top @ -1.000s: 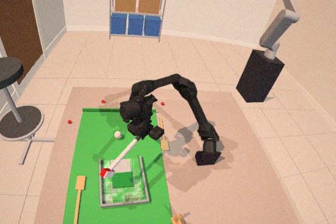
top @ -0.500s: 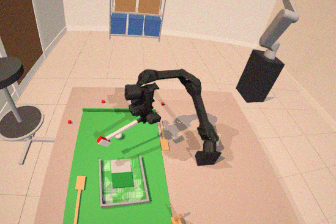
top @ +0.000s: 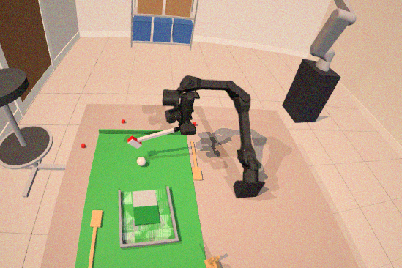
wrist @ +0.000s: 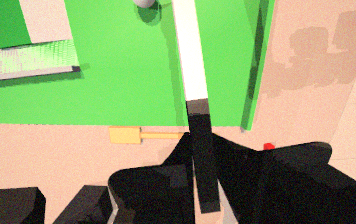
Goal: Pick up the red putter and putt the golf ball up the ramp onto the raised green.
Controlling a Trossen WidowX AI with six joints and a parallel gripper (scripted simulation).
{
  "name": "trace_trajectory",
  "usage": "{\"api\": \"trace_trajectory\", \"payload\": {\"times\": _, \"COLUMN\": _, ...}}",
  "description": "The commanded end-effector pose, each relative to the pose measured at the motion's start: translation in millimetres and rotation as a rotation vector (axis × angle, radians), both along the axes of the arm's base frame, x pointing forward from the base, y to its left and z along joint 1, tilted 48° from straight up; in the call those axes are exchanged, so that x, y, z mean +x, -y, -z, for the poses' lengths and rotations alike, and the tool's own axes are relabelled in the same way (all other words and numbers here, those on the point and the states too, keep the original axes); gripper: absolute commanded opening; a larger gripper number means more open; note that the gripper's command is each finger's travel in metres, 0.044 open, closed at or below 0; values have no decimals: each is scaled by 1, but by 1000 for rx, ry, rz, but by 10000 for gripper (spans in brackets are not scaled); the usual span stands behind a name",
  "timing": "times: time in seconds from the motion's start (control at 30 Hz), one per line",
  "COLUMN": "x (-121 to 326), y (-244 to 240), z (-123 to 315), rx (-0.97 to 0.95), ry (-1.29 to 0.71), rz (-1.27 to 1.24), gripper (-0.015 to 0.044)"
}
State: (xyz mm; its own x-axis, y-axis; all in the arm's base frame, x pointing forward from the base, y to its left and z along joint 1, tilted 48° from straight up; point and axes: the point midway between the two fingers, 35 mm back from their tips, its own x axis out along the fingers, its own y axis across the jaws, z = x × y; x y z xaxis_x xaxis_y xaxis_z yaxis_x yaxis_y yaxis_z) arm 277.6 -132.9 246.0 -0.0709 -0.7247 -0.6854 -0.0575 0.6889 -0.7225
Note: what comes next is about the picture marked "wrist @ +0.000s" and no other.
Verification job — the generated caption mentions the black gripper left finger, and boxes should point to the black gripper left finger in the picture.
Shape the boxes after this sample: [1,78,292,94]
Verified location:
[108,132,195,224]

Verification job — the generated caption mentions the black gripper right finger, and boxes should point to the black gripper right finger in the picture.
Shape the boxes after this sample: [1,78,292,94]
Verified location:
[212,132,332,224]

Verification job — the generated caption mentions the cream ball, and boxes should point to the cream ball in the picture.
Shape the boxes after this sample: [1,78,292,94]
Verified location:
[133,0,155,8]

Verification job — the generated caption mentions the green putting mat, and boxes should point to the green putting mat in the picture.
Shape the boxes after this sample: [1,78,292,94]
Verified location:
[0,0,260,126]

